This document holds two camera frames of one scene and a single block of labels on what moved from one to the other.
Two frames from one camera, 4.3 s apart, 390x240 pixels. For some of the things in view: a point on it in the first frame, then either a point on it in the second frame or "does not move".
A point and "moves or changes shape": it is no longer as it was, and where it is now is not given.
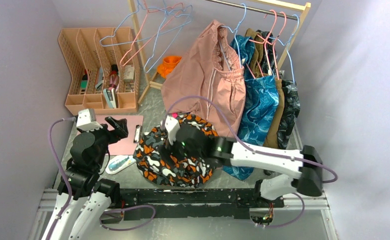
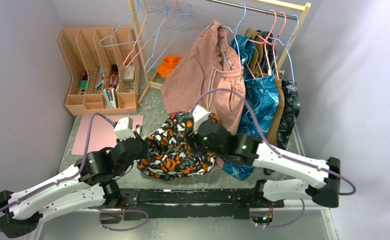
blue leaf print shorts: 262,101 does not move
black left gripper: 120,130 -> 145,150
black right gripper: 166,151 -> 193,138
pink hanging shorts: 209,65 does not move
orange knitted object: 169,63 does not move
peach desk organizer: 104,68 does not move
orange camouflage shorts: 152,158 moves or changes shape
